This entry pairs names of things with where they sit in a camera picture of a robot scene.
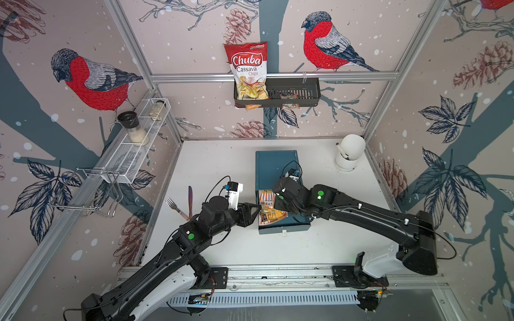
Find red cassava chips bag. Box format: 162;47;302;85
224;41;269;101

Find wire hook rack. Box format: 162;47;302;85
47;167;124;218

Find black lid spice jar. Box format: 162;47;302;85
116;111;149;146

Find black wall basket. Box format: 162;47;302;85
234;78;321;108

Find teal drawer cabinet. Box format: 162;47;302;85
255;150;300;192

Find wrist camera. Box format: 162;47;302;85
225;181;244;211
285;169;302;181

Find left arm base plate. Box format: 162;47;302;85
192;267;228;290

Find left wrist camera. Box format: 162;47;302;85
225;181;244;211

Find orange seed bag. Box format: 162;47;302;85
258;190;289;227

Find silver fork pink handle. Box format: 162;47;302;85
165;197;190;221

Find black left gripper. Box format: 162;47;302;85
209;201;263;238

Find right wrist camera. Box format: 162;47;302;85
285;169;302;181

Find purple handled knife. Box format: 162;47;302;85
188;186;194;219

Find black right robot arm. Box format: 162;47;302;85
273;177;438;289

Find teal top drawer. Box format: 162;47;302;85
256;192;311;235

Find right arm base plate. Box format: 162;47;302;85
331;265;389;290

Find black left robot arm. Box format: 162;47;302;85
80;196;262;320

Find small glass jar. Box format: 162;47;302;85
149;100;166;121

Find white wire wall shelf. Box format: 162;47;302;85
99;98;170;184

